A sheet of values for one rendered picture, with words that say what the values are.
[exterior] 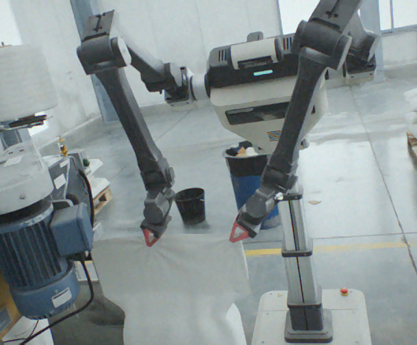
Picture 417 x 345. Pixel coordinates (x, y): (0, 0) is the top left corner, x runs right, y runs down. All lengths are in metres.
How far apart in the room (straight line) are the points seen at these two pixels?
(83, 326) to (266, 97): 1.30
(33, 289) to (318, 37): 0.82
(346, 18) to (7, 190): 0.76
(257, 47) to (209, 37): 8.04
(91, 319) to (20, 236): 1.11
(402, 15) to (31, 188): 8.60
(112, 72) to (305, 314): 1.39
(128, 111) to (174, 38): 8.45
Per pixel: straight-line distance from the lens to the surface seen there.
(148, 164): 1.20
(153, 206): 1.19
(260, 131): 1.60
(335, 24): 0.95
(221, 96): 1.51
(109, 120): 10.16
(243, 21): 9.21
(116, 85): 1.09
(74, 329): 2.18
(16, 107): 1.08
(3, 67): 1.08
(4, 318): 1.24
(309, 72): 0.98
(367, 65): 1.45
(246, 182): 3.47
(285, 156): 1.10
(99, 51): 1.06
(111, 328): 2.08
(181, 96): 1.52
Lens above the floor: 1.64
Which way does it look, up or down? 18 degrees down
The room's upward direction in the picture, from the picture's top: 12 degrees counter-clockwise
